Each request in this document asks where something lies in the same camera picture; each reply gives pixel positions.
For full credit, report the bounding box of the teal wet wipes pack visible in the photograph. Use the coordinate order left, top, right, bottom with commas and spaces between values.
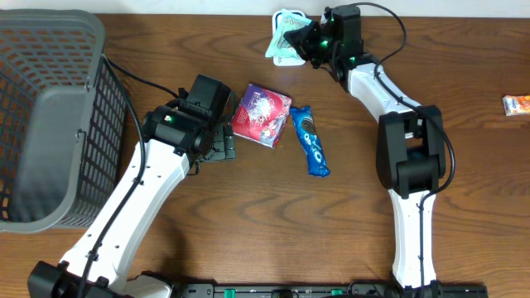
265, 9, 311, 59

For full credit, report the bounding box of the red purple snack bag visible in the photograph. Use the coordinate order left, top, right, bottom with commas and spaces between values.
230, 84, 292, 148

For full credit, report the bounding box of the blue Oreo cookie pack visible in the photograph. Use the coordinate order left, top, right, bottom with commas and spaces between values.
290, 106, 330, 177

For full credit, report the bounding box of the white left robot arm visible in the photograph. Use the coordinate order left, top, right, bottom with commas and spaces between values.
27, 74, 232, 297

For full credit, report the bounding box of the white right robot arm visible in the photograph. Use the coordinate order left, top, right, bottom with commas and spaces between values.
283, 3, 455, 297

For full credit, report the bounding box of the grey plastic mesh basket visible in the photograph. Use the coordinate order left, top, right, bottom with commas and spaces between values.
1, 9, 128, 233

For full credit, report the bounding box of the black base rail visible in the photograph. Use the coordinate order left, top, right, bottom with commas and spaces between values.
171, 281, 489, 298

